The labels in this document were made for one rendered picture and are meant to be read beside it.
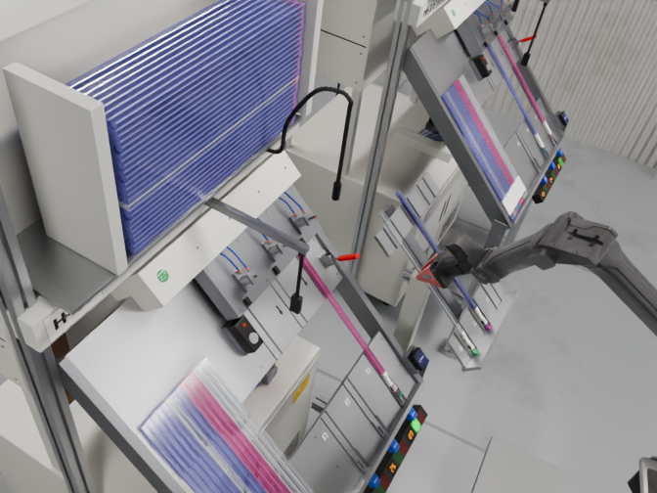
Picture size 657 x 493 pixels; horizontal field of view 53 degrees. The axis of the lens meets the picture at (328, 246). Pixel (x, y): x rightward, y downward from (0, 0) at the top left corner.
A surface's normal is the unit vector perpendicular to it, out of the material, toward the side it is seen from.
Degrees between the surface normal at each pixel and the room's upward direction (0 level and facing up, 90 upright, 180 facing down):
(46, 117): 90
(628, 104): 90
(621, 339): 0
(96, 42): 90
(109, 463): 0
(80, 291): 0
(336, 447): 44
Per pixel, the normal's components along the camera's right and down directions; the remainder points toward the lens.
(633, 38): -0.44, 0.60
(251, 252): 0.68, -0.21
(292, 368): 0.11, -0.70
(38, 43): 0.86, 0.43
